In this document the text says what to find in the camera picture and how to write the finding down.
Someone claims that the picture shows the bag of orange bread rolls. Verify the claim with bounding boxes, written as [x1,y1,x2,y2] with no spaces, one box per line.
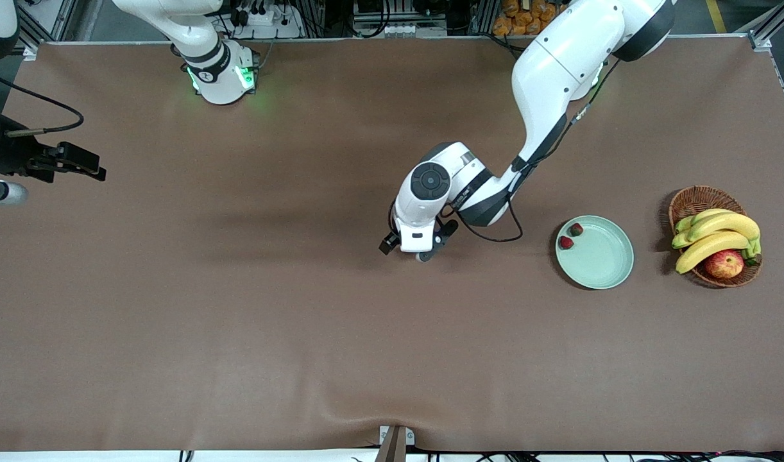
[493,0,563,36]

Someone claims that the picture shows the light green round plate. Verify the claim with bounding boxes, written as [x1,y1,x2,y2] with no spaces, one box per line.
[555,214,635,291]

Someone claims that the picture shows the brown post with white bracket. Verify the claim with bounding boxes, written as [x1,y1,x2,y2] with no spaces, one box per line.
[375,425,416,462]

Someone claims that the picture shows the white power strip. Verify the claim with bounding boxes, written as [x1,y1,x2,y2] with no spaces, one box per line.
[228,0,285,28]

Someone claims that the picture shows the yellow banana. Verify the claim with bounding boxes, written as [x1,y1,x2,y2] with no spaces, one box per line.
[672,212,761,251]
[675,231,754,275]
[676,208,736,235]

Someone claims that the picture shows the red apple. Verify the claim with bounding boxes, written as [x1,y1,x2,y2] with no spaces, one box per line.
[704,249,746,280]

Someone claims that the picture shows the large table cover mat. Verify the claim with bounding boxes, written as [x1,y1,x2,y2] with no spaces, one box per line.
[0,37,784,453]

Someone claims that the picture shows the white connector strip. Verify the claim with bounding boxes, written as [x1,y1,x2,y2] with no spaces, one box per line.
[352,23,449,38]

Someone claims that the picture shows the aluminium frame profile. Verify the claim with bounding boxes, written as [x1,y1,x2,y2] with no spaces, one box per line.
[748,0,784,52]
[19,0,78,62]

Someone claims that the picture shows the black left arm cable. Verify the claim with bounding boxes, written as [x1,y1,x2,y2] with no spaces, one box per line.
[440,58,617,244]

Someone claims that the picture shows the brown wicker basket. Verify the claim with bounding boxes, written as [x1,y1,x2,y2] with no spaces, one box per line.
[668,185,763,288]

